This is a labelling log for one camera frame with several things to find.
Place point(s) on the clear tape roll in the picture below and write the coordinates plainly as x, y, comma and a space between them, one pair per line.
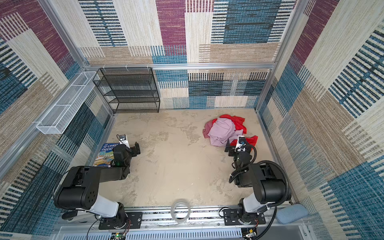
181, 211

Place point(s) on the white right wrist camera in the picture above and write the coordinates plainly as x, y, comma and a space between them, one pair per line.
241, 144

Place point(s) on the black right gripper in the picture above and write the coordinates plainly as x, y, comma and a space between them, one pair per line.
231, 150

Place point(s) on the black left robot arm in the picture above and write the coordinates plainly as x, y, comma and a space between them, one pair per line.
80, 189

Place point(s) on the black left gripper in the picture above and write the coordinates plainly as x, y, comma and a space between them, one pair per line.
133, 151

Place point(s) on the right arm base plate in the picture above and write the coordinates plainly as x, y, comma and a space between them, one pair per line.
231, 218

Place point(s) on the treehouse children's book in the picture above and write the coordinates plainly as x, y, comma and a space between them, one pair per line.
105, 156

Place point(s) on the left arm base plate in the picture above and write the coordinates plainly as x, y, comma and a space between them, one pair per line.
132, 220

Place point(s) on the aluminium front rail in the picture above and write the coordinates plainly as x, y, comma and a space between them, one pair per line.
161, 223

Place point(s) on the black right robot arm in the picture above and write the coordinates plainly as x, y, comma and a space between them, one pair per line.
268, 180

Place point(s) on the dark pink cloth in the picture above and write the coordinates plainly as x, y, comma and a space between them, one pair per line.
207, 129

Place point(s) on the red cloth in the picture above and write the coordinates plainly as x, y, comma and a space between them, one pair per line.
238, 121

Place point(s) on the white wire mesh basket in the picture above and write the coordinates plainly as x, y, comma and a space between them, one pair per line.
57, 119

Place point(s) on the light lilac cloth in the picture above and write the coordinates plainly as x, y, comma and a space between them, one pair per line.
223, 130

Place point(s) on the blue grey sponge pad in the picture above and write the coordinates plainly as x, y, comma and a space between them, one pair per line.
291, 214

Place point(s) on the black wire mesh shelf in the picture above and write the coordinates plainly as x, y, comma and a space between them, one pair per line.
128, 90

